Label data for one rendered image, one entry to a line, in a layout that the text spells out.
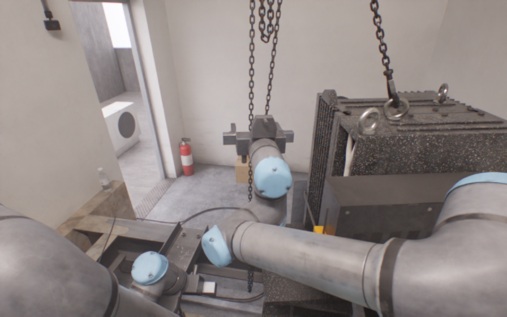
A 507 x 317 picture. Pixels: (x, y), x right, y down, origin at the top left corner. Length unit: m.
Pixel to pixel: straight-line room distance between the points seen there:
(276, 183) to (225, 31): 2.75
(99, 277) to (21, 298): 0.07
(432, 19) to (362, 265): 3.03
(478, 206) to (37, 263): 0.46
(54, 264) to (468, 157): 0.94
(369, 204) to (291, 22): 2.55
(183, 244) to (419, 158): 1.35
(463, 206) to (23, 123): 1.97
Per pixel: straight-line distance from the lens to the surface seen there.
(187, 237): 1.76
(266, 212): 0.56
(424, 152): 0.85
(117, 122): 4.42
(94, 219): 2.15
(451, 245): 0.32
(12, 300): 0.34
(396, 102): 0.85
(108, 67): 8.03
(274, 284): 1.21
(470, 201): 0.39
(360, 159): 0.77
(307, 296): 1.20
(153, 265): 0.69
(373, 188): 0.76
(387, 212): 0.73
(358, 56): 3.11
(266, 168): 0.51
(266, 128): 0.62
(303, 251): 0.38
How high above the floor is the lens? 1.90
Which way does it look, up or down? 29 degrees down
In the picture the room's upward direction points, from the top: 1 degrees counter-clockwise
